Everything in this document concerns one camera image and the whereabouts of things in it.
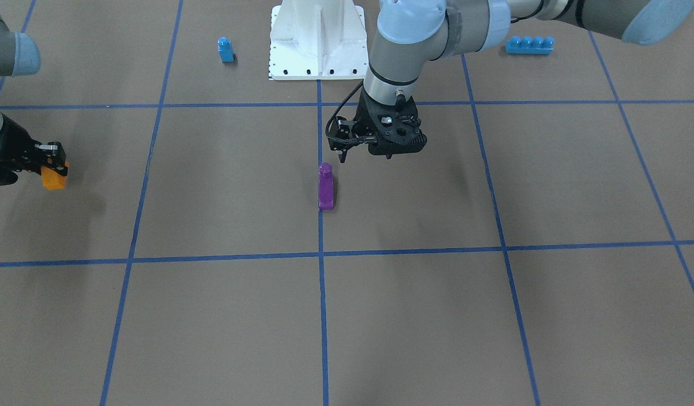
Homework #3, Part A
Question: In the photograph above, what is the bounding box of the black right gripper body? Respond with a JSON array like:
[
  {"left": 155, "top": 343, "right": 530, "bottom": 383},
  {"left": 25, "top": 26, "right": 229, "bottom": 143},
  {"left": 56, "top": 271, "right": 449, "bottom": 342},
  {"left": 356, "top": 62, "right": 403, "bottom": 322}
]
[{"left": 0, "top": 113, "right": 47, "bottom": 187}]

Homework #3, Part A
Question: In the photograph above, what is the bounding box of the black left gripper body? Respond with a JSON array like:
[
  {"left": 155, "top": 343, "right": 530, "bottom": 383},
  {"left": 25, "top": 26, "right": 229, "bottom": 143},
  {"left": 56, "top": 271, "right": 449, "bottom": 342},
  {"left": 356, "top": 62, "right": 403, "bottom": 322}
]
[{"left": 354, "top": 94, "right": 427, "bottom": 157}]

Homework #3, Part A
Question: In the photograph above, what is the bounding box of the orange trapezoid block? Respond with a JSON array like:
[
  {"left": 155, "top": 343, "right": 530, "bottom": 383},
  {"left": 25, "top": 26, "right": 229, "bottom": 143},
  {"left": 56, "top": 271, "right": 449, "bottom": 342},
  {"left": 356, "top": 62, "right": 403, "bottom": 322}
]
[{"left": 40, "top": 161, "right": 69, "bottom": 191}]

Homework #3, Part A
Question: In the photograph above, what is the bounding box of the purple trapezoid block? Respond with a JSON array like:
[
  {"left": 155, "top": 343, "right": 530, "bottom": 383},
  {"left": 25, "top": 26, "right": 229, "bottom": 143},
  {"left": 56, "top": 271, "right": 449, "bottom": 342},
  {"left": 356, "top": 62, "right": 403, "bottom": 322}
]
[{"left": 318, "top": 162, "right": 336, "bottom": 211}]

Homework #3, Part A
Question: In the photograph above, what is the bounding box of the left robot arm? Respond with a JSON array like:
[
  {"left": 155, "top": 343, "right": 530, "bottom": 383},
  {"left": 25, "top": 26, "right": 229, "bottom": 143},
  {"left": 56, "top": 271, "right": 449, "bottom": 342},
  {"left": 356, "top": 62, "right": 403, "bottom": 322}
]
[{"left": 326, "top": 1, "right": 694, "bottom": 162}]

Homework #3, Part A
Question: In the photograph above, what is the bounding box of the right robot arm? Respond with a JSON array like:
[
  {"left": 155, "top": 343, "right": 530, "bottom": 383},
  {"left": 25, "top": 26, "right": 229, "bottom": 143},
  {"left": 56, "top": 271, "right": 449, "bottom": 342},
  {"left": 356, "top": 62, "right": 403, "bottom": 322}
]
[{"left": 0, "top": 14, "right": 68, "bottom": 190}]

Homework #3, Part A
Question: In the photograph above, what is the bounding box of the long blue four-stud brick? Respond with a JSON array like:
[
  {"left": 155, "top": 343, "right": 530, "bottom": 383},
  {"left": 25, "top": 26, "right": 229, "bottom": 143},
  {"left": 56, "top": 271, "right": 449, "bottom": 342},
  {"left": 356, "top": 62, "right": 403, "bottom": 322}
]
[{"left": 504, "top": 36, "right": 555, "bottom": 55}]

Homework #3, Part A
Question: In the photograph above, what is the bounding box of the small blue brick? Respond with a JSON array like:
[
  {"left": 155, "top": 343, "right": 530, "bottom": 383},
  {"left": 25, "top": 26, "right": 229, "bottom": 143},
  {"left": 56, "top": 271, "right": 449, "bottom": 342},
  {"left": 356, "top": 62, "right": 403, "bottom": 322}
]
[{"left": 217, "top": 37, "right": 236, "bottom": 63}]

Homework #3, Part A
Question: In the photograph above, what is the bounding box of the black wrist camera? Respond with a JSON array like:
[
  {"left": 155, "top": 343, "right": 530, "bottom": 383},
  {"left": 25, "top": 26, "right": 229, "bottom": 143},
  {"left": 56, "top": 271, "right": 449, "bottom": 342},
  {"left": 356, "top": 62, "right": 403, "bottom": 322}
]
[{"left": 326, "top": 116, "right": 377, "bottom": 151}]

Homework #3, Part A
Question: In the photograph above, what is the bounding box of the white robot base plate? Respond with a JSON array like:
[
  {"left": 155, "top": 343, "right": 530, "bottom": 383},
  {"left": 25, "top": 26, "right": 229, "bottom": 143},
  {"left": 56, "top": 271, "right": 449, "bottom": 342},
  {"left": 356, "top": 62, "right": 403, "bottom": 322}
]
[{"left": 268, "top": 1, "right": 368, "bottom": 81}]

